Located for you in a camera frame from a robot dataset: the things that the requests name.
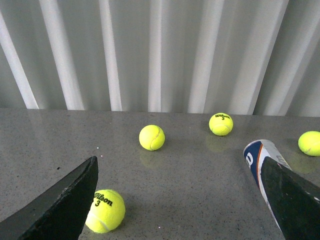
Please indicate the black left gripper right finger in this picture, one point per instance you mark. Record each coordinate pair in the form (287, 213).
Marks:
(293, 200)

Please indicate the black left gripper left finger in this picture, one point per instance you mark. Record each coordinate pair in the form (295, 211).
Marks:
(60, 212)

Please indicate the clear plastic tennis ball can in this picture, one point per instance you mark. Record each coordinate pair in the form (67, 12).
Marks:
(255, 154)

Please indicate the near-left Wilson tennis ball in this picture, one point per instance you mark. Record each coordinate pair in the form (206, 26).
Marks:
(107, 211)

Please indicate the plain right tennis ball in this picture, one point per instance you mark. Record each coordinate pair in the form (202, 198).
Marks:
(309, 143)

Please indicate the far Wilson 3 tennis ball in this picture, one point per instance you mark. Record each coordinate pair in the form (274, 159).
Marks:
(221, 124)

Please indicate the plain seam tennis ball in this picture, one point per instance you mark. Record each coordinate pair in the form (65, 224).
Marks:
(151, 137)

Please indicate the white pleated curtain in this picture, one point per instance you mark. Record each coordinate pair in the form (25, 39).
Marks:
(246, 57)

